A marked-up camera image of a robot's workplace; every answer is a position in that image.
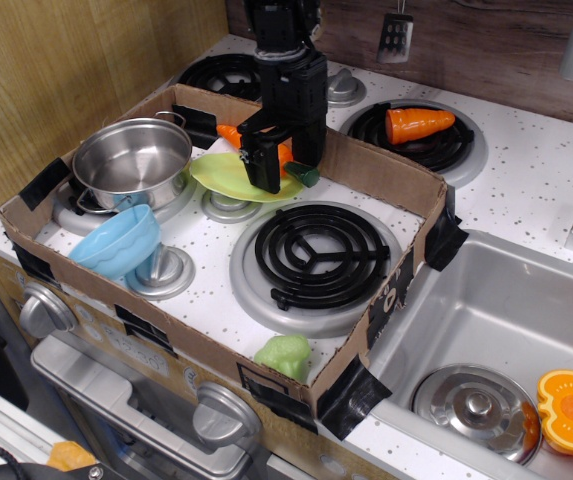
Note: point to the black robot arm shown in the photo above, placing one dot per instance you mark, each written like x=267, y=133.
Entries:
x=283, y=27

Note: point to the silver stovetop knob middle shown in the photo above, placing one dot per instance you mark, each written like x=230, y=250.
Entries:
x=226, y=210

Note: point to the silver sink basin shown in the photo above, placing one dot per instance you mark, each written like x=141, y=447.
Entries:
x=497, y=305

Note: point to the silver oven knob right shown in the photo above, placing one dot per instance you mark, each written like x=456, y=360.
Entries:
x=221, y=418

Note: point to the orange toy carrot piece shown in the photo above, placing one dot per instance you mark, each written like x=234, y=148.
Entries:
x=403, y=125

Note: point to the silver oven knob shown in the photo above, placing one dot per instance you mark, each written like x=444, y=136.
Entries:
x=44, y=313
x=221, y=418

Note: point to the silver stovetop knob front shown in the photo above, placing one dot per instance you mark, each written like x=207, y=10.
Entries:
x=166, y=273

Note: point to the black front right burner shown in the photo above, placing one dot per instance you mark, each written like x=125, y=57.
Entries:
x=320, y=256

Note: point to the orange toy pumpkin half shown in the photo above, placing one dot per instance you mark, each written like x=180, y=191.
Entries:
x=555, y=408

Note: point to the black back right burner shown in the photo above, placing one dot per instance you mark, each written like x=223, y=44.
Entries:
x=440, y=152

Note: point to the stainless steel pot lid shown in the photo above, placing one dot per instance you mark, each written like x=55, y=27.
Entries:
x=482, y=405

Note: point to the silver oven knob left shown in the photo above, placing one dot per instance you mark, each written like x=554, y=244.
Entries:
x=44, y=313

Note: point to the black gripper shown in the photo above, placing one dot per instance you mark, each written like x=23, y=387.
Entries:
x=294, y=108

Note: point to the black back left burner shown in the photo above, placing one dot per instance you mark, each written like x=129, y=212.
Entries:
x=233, y=74

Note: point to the light green toy broccoli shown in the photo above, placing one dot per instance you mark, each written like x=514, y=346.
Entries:
x=287, y=354

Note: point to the black burner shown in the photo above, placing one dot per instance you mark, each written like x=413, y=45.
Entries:
x=74, y=197
x=233, y=74
x=440, y=152
x=320, y=256

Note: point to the hanging silver spatula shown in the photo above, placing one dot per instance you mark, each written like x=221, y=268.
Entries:
x=395, y=36

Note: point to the orange cloth scrap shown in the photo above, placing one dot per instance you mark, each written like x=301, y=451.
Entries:
x=68, y=456

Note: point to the silver stovetop knob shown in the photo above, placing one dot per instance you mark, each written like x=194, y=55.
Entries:
x=344, y=89
x=166, y=273
x=226, y=210

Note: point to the light green plastic plate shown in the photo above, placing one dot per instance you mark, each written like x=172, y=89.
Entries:
x=224, y=173

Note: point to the orange toy carrot green top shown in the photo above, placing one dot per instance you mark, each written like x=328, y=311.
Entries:
x=289, y=168

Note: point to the black front left burner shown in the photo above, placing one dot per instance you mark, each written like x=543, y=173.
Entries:
x=74, y=197

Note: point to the light blue plastic bowl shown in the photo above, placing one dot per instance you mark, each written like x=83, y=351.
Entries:
x=120, y=244

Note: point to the silver stovetop knob back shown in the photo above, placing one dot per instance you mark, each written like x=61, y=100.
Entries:
x=344, y=89

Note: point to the silver oven door handle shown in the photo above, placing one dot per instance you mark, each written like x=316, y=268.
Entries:
x=148, y=428

